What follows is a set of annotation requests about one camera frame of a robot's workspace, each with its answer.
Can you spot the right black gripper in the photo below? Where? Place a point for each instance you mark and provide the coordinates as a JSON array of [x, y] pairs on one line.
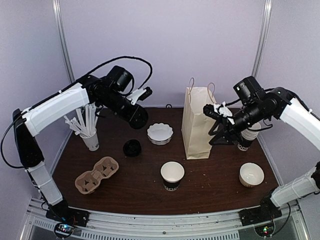
[[230, 135]]

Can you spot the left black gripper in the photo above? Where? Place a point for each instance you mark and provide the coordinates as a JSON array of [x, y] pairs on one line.
[[132, 116]]

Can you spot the black white paper coffee cup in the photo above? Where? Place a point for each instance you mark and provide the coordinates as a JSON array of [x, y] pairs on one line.
[[172, 173]]

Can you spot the cardboard two-cup carrier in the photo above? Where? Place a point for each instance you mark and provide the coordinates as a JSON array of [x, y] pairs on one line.
[[89, 181]]

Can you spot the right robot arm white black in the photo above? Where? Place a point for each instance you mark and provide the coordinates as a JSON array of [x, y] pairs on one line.
[[295, 147]]

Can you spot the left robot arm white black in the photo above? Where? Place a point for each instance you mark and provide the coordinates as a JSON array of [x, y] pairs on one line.
[[35, 121]]

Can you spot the kraft paper takeout bag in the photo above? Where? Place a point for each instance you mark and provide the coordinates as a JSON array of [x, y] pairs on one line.
[[195, 124]]

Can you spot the stack of paper cups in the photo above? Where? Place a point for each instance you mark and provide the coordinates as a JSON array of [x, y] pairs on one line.
[[248, 136]]

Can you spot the white scalloped dish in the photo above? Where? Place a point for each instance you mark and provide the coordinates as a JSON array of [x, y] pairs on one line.
[[160, 133]]

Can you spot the stack of black lids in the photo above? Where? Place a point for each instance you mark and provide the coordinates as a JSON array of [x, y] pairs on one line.
[[132, 148]]

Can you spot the paper cup holding straws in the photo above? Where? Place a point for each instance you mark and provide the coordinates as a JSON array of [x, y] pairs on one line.
[[91, 142]]

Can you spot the white ceramic bowl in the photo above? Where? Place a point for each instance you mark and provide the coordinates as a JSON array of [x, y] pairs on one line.
[[251, 175]]

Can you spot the wrapped white straws bundle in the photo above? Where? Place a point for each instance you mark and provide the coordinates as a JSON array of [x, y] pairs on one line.
[[84, 124]]

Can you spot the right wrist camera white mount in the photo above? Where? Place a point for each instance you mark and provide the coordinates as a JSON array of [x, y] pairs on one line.
[[217, 111]]

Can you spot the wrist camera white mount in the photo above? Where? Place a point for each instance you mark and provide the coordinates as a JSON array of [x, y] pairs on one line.
[[139, 95], [217, 111]]

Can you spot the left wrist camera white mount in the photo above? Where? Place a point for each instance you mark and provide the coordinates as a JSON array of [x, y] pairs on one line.
[[139, 95]]

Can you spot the right aluminium frame post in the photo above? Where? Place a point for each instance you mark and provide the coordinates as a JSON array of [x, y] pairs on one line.
[[264, 30]]

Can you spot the aluminium frame post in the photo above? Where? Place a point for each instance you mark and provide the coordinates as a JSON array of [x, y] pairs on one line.
[[264, 30], [62, 38]]

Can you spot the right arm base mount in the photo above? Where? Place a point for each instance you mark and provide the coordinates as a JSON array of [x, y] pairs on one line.
[[262, 218]]

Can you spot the aluminium front rail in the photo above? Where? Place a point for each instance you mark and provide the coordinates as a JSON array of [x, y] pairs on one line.
[[225, 225]]

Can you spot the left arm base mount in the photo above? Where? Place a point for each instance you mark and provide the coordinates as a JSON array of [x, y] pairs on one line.
[[67, 224]]

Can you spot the left aluminium frame post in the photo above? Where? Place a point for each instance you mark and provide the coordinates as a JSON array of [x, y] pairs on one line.
[[62, 38]]

